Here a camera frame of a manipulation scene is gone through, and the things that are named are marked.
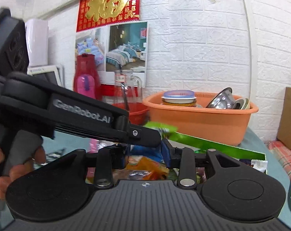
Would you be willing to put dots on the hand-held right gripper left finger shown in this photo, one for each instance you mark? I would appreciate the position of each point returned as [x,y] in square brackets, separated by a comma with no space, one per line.
[120,160]

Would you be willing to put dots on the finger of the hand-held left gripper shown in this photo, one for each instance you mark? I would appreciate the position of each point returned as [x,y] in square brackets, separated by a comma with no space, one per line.
[147,138]

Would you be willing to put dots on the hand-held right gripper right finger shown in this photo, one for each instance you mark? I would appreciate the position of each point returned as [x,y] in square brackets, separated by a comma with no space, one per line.
[165,152]

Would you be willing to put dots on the green snack packet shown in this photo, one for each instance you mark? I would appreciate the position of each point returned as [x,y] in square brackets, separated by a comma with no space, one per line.
[161,126]

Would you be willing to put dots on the green cardboard box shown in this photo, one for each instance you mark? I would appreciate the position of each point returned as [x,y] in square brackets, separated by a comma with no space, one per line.
[220,146]

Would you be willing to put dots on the person's left hand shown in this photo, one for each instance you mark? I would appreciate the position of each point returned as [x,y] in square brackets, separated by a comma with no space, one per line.
[8,180]

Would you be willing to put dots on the blue snack packet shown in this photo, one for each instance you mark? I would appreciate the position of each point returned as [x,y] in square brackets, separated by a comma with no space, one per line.
[147,152]

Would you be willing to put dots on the orange snack packet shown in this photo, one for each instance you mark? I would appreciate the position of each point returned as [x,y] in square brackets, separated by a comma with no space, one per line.
[147,167]

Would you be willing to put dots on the red plastic basket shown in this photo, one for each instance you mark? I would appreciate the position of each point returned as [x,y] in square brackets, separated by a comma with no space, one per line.
[135,114]

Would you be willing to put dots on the white framed board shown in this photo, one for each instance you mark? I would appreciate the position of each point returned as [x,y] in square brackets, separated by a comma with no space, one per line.
[51,73]

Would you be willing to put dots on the orange plastic basin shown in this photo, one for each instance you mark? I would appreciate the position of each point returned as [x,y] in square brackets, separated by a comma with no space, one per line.
[200,122]

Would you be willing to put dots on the dark stirring stick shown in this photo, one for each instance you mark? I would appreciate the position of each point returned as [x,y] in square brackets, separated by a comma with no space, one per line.
[125,96]

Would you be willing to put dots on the pink thermos bottle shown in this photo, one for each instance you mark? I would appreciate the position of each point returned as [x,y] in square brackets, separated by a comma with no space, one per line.
[86,86]

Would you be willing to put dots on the blue lidded food container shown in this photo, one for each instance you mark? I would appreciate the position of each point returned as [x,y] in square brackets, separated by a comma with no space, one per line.
[179,98]

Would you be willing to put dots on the glass jar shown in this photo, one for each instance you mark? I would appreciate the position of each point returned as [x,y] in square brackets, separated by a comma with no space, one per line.
[133,89]

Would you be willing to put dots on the red plastic pitcher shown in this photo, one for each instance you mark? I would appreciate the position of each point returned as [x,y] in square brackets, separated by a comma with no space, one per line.
[85,65]

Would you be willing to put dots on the red and white gift box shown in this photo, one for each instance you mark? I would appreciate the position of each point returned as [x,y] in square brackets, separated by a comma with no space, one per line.
[108,92]

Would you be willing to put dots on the steel bowl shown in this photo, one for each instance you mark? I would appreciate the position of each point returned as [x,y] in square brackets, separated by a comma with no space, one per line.
[220,99]

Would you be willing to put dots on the ceramic bowl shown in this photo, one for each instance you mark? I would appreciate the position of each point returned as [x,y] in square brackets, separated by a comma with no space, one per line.
[244,104]

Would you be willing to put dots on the teal printed tablecloth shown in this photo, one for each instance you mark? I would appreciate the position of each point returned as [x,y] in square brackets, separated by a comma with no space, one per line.
[275,170]

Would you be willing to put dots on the red plaid cloth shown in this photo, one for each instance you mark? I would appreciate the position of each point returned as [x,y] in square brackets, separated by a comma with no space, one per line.
[284,156]

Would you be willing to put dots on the brown cardboard box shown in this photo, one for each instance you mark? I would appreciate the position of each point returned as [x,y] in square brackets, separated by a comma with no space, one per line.
[290,120]

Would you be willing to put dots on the bedding wall poster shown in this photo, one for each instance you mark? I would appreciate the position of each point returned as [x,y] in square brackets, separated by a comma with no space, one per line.
[126,48]

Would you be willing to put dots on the red and gold wall poster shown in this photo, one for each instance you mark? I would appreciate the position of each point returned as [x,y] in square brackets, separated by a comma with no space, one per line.
[109,4]

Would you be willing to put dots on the white wall conduit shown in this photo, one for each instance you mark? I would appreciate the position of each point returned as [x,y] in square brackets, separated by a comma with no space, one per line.
[246,41]

